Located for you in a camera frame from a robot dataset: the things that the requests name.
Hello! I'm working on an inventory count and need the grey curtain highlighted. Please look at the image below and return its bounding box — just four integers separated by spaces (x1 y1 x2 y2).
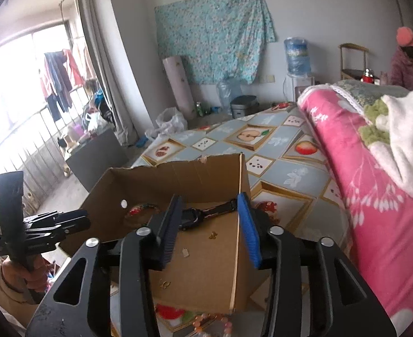
73 0 138 146

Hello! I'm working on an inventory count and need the red hanging garment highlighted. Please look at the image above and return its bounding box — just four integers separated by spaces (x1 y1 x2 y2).
63 48 86 86

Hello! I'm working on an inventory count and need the turquoise floral wall cloth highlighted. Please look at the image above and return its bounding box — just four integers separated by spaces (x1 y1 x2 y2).
154 0 277 85

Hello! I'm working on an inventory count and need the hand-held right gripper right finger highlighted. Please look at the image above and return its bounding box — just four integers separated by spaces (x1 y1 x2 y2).
237 192 398 337

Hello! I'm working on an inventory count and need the white fleece blanket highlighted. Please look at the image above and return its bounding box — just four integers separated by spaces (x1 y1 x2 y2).
370 82 413 211

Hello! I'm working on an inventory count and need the white water dispenser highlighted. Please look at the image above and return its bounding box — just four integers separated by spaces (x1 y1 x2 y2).
284 74 316 103

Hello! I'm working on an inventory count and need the dark grey purple wristwatch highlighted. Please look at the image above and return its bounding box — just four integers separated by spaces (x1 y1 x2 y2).
178 198 238 231

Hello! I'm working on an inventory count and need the white plastic bag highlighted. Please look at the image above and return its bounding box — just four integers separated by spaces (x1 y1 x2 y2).
145 107 189 141

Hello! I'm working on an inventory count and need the brown cardboard box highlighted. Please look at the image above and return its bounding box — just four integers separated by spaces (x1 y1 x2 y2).
59 152 252 315

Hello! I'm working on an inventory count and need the rolled pink mat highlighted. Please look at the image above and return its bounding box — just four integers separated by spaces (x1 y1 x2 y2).
162 55 197 120

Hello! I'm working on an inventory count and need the grey cabinet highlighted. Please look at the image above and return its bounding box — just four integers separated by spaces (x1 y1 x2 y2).
66 125 130 192

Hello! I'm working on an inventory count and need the person's left hand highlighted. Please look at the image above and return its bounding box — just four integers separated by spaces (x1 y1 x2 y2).
1 254 50 293

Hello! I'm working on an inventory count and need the blue water jug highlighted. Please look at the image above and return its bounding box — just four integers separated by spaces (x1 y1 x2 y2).
284 37 312 77

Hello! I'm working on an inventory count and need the empty clear water bottle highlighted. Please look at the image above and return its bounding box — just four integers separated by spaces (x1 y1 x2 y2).
216 79 244 115

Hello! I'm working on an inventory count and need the pink floral blanket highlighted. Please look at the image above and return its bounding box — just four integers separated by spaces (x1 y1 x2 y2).
297 83 413 337

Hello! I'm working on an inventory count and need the grey rice cooker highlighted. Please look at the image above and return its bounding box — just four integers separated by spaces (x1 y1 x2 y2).
230 95 259 119

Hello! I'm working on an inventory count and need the blue hanging garment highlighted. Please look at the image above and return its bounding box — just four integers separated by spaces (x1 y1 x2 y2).
44 53 73 122

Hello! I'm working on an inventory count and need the wooden rack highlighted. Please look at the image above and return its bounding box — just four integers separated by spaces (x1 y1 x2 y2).
339 43 381 85

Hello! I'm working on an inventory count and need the pink bead bracelet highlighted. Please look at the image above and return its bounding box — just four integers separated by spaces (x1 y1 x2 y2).
192 314 233 337

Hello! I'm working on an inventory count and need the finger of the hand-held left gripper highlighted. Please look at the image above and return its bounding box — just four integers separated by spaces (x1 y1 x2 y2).
57 217 92 236
53 209 88 222

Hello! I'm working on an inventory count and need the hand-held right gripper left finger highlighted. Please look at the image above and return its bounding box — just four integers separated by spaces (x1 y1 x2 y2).
25 194 183 337

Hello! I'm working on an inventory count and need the pile of bags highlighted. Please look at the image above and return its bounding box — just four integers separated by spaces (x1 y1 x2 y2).
82 88 116 137

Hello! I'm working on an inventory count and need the green crochet blanket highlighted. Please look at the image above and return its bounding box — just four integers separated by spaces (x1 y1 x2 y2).
359 98 391 146

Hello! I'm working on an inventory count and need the metal balcony railing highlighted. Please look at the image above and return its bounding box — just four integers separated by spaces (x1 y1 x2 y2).
0 88 87 253

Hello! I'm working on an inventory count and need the blue-grey quilt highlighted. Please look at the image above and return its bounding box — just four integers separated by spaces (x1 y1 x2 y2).
329 79 411 113

